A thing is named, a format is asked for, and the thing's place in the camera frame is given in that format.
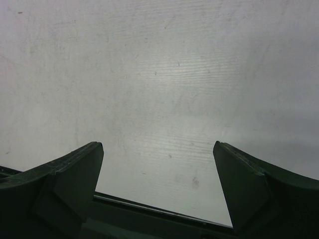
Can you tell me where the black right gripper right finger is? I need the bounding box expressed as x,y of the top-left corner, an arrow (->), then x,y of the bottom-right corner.
213,141 -> 319,239

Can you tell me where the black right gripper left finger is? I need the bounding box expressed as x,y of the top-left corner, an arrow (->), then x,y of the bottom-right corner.
0,142 -> 104,239

